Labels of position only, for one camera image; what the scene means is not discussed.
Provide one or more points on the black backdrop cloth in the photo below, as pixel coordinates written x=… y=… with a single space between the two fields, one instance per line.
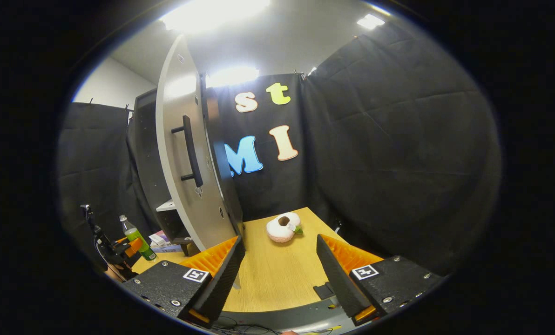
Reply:
x=398 y=163

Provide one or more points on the white cabinet shelf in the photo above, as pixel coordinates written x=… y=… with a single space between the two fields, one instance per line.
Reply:
x=165 y=206

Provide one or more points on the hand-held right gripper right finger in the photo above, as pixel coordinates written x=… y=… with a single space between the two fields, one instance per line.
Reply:
x=338 y=284

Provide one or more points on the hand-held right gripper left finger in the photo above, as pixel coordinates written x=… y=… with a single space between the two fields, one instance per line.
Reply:
x=226 y=279

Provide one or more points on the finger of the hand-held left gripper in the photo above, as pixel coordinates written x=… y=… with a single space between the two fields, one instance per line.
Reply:
x=131 y=246

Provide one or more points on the white cabinet door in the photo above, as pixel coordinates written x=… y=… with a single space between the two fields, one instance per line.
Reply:
x=175 y=153

